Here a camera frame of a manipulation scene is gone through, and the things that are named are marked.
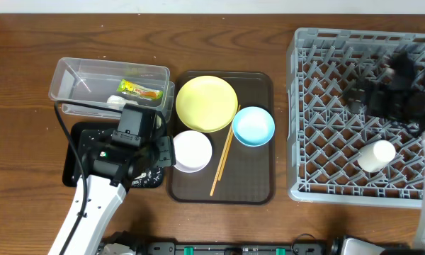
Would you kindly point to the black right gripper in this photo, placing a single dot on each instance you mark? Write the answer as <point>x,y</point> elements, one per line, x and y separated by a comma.
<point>377,103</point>

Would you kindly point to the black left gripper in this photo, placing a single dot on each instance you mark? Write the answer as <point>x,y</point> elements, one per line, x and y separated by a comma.
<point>167,151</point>

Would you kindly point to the pile of rice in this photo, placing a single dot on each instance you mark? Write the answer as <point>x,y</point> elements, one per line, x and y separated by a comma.
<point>152,178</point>

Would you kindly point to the pink white bowl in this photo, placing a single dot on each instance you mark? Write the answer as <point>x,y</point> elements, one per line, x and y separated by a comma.
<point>193,151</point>

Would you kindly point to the wooden chopstick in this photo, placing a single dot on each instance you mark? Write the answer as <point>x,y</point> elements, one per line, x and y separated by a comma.
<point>212,190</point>
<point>225,152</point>

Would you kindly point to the white green cup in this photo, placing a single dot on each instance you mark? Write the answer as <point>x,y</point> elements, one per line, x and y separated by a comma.
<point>375,156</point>

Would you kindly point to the white tissue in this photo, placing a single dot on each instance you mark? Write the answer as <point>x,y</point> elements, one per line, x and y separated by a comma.
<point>116,101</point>

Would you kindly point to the green orange snack wrapper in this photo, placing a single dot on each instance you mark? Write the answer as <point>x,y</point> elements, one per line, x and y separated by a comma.
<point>133,89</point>

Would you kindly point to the light blue bowl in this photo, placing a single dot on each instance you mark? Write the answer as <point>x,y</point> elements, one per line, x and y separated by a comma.
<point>253,126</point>

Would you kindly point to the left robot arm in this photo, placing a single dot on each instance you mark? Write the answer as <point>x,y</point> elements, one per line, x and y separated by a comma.
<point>93,206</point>

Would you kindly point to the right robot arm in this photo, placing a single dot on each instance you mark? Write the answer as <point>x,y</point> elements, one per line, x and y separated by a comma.
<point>419,240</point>

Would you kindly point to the black plastic waste tray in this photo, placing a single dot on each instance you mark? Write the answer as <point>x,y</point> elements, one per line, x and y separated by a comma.
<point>83,133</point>

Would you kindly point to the grey dishwasher rack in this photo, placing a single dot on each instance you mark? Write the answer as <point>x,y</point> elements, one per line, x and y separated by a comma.
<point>324,137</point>

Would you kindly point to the clear plastic waste bin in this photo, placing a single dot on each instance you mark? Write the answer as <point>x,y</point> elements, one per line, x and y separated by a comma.
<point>86,84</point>

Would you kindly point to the yellow plate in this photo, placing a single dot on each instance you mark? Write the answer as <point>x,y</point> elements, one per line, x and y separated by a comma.
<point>206,104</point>

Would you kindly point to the dark brown serving tray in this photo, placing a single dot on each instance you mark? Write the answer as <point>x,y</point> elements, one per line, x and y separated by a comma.
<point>248,176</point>

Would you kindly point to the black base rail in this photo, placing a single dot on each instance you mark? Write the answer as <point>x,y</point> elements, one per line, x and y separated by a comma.
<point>127,243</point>

